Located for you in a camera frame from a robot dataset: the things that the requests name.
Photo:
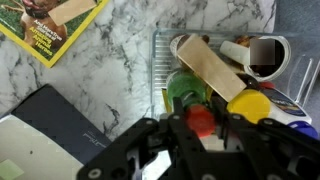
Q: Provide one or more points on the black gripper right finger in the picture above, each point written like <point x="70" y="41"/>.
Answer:
<point x="260" y="146"/>

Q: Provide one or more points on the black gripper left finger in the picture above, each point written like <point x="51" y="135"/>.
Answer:
<point x="180" y="133"/>

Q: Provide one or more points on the green bottle with red cap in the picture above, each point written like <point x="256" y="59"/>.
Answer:
<point x="185" y="86"/>

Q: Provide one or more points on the light wooden block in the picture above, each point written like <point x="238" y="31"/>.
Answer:
<point x="210" y="66"/>

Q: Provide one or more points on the white bottle with blue cap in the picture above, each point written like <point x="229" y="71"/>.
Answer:
<point x="290" y="106"/>

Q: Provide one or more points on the small wooden block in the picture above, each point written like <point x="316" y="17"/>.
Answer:
<point x="71" y="11"/>

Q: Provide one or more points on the clear plastic organizer bin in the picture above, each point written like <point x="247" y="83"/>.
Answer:
<point x="160" y="50"/>

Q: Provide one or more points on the white cup with dark contents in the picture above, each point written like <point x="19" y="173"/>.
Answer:
<point x="281" y="63"/>

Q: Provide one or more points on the dark blue open box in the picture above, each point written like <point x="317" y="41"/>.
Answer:
<point x="50" y="133"/>

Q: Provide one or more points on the yellow animal picture book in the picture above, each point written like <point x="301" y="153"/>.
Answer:
<point x="40" y="36"/>

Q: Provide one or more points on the green sticky note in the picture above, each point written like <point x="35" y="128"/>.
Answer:
<point x="10" y="170"/>

